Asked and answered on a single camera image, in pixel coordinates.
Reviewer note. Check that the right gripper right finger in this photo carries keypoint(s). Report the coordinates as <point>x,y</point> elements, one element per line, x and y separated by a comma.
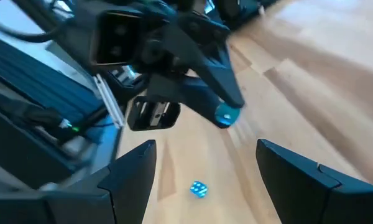
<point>298,186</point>

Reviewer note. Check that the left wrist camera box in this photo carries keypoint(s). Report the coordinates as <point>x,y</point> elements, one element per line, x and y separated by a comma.
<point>116,39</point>

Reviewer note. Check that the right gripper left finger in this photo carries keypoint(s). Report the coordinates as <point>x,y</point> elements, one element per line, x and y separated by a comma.
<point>127,186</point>

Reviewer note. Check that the grey metal bracket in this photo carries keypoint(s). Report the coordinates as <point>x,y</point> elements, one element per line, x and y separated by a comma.
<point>110,102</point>

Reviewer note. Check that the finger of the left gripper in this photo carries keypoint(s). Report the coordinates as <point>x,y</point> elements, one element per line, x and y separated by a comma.
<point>211,59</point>
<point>189,93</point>

